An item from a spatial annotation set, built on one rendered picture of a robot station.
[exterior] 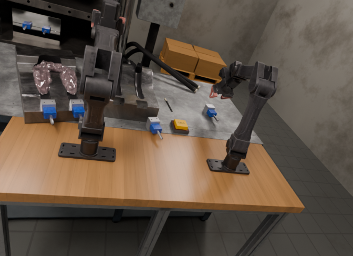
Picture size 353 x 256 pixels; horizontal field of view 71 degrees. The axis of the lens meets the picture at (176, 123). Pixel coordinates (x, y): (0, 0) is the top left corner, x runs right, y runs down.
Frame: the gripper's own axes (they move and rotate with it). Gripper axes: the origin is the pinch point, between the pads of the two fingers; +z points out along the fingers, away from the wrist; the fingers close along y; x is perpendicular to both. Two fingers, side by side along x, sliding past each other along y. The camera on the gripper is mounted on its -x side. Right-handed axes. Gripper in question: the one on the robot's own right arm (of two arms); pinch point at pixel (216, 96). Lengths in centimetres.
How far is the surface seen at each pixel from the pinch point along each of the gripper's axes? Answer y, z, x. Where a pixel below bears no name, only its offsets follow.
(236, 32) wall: -217, 160, -245
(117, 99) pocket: 56, 1, 6
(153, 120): 41.5, -2.5, 17.4
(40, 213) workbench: 87, 68, 46
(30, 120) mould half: 91, 2, 18
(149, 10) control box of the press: 25, 17, -76
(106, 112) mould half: 61, 4, 12
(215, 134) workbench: 5.6, 0.8, 22.8
